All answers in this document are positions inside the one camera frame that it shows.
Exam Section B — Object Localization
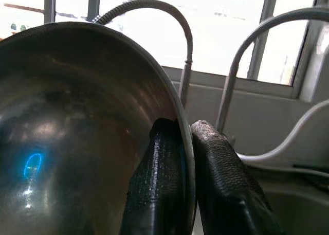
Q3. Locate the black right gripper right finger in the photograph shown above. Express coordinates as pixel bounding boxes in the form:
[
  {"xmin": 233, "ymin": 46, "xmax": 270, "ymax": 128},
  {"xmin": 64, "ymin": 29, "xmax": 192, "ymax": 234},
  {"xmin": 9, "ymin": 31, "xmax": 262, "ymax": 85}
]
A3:
[{"xmin": 190, "ymin": 119, "xmax": 286, "ymax": 235}]

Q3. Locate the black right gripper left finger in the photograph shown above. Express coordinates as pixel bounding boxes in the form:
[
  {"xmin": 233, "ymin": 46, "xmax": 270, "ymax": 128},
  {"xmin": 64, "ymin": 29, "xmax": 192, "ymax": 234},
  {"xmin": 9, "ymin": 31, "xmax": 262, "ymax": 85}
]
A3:
[{"xmin": 120, "ymin": 117, "xmax": 192, "ymax": 235}]

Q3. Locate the stainless steel bowl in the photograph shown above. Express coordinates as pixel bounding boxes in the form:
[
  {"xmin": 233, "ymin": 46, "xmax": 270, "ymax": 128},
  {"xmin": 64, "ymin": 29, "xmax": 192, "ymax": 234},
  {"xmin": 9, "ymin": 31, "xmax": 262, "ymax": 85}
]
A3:
[{"xmin": 0, "ymin": 21, "xmax": 198, "ymax": 235}]

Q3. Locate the stainless steel sink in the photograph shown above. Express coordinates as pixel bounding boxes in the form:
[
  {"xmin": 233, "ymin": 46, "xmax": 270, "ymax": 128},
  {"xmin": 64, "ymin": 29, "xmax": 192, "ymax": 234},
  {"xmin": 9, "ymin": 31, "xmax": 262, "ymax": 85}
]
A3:
[{"xmin": 241, "ymin": 165, "xmax": 329, "ymax": 235}]

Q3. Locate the grey flexible sprayer faucet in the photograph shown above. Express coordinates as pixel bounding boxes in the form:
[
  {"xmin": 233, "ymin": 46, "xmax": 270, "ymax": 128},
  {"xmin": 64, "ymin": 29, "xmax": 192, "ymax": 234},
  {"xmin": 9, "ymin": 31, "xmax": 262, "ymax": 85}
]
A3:
[{"xmin": 94, "ymin": 0, "xmax": 193, "ymax": 103}]

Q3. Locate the grey gooseneck faucet pipe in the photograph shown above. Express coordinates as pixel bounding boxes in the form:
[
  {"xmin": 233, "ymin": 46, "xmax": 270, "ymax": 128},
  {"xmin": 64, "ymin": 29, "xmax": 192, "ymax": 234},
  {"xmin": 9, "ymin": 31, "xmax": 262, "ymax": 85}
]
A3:
[{"xmin": 215, "ymin": 7, "xmax": 329, "ymax": 129}]

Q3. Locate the white hose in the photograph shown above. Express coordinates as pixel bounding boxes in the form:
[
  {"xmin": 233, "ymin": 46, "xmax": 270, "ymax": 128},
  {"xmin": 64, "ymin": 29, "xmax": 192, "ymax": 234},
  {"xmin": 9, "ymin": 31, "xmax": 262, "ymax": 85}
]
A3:
[{"xmin": 236, "ymin": 100, "xmax": 329, "ymax": 166}]

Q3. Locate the white window frame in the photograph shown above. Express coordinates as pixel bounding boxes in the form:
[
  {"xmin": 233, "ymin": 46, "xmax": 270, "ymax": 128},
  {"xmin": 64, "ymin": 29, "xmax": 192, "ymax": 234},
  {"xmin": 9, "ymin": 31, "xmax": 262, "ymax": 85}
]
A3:
[{"xmin": 0, "ymin": 0, "xmax": 329, "ymax": 102}]

